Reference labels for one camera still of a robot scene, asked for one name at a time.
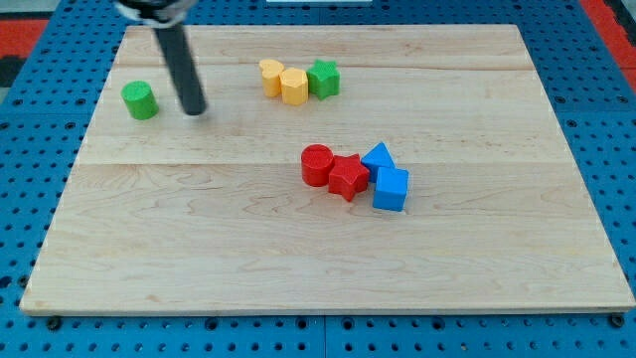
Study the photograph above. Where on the red star block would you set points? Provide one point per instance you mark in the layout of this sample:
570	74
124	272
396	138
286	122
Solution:
348	176

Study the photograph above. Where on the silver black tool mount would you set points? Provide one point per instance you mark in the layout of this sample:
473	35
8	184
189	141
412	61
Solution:
155	13

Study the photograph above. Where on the yellow hexagon block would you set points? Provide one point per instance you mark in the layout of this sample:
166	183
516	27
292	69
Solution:
294	86

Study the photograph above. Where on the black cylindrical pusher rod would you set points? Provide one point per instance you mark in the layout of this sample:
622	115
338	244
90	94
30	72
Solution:
179	60

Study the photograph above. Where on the blue triangle block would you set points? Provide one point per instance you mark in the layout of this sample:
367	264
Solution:
377	157

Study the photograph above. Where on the red cylinder block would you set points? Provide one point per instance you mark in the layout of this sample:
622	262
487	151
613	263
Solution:
317	161

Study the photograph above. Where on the yellow heart block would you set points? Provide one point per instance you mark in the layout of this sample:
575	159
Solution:
270	71

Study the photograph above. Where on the green cylinder block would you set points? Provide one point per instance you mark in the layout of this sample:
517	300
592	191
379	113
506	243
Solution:
139	99

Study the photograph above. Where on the light wooden board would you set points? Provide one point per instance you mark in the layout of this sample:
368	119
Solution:
178	215

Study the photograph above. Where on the blue cube block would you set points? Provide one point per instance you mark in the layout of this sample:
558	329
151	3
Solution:
391	189

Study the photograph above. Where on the green star block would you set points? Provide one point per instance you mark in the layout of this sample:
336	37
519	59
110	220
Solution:
324	79

